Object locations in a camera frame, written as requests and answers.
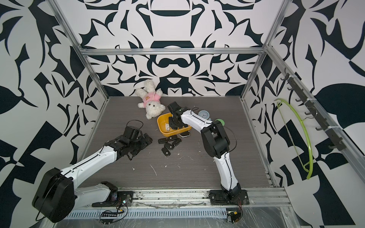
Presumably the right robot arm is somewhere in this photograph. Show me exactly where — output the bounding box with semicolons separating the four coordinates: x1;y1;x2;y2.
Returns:
168;102;241;203

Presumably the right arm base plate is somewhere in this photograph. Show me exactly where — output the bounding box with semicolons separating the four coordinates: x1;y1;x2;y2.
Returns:
208;190;250;206

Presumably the black wall hook rack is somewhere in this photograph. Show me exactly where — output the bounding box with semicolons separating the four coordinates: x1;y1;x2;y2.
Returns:
281;68;347;151

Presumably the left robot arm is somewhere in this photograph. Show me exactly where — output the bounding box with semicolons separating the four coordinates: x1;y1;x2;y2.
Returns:
32;126;153;223

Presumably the green lidded small jar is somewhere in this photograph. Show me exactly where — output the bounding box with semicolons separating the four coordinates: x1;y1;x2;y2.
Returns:
216;119;225;126

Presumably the white cable duct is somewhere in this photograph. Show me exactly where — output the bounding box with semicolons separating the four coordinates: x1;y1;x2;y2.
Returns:
66;208;228;219

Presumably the black car key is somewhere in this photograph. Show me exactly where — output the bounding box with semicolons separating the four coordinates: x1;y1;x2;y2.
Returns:
164;142;174;150
179;131;191;138
161;147;171;157
172;138;182;147
158;138;169;144
168;135;178;142

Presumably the white plush bunny pink shirt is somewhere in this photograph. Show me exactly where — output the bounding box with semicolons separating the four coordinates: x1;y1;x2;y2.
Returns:
135;79;166;119

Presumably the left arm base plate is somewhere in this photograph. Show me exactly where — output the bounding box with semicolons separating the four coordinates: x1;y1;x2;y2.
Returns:
92;191;134;208

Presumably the yellow plastic storage box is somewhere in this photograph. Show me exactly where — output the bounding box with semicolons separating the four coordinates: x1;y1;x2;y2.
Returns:
157;113;192;137

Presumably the green clothes hanger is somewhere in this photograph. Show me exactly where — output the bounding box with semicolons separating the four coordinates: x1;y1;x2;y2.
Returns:
275;98;314;180

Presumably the small blue alarm clock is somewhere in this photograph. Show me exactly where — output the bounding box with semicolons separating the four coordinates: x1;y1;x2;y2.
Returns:
198;110;211;120

